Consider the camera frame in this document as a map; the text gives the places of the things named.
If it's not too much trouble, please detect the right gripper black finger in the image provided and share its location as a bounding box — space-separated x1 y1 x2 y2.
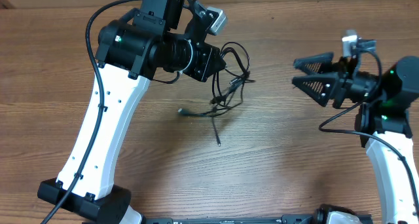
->
292 73 340 107
293 52 334 74

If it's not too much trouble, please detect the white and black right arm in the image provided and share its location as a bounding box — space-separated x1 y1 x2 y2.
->
292 52 418 223

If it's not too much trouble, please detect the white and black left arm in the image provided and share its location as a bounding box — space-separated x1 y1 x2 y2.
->
37 0 227 223

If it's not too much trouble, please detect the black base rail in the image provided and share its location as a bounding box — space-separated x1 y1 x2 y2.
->
143 204 373 224

